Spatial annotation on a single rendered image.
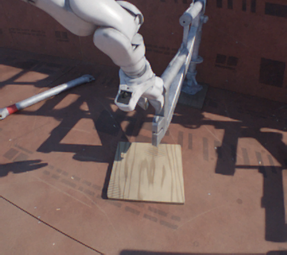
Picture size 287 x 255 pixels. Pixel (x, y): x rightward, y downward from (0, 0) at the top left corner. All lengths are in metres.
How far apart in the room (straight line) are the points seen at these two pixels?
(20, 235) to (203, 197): 0.71
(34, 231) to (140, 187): 0.43
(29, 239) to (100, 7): 0.79
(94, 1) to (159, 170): 0.75
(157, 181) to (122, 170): 0.16
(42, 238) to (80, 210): 0.16
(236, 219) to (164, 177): 0.32
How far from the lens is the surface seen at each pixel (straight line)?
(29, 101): 1.47
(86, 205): 0.90
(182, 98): 1.36
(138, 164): 0.96
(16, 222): 0.97
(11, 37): 2.55
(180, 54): 0.95
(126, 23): 0.38
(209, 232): 0.87
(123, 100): 0.48
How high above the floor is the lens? 0.78
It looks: 38 degrees down
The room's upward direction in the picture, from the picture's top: straight up
